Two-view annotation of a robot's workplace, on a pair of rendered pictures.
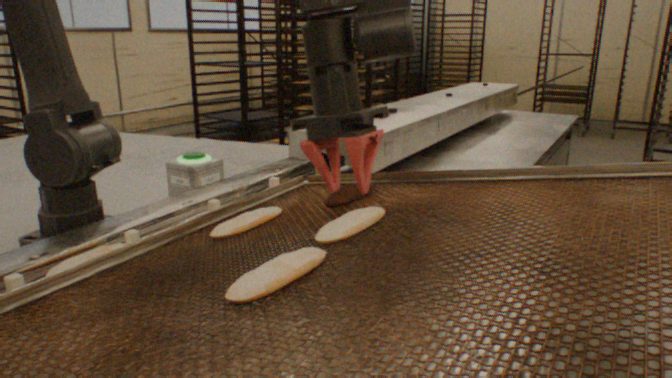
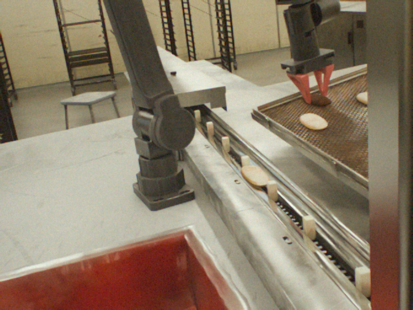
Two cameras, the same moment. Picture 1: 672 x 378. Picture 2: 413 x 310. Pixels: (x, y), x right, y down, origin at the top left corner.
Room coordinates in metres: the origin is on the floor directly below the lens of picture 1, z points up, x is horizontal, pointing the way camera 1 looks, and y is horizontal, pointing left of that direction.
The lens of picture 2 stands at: (-0.03, 0.90, 1.18)
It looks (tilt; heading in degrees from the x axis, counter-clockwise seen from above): 19 degrees down; 317
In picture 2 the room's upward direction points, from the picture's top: 7 degrees counter-clockwise
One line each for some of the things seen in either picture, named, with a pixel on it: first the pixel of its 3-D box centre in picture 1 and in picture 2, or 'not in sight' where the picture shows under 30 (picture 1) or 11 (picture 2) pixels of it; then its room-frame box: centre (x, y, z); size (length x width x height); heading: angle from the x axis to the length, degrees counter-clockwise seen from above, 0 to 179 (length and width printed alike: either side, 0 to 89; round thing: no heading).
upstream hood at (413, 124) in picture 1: (439, 110); (160, 71); (1.48, -0.30, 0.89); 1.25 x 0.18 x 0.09; 149
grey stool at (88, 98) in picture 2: not in sight; (93, 123); (3.47, -1.13, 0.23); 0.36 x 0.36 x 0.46; 16
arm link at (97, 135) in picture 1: (79, 158); (162, 131); (0.67, 0.35, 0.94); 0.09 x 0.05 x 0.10; 80
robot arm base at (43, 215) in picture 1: (71, 211); (160, 174); (0.67, 0.38, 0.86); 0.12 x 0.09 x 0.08; 160
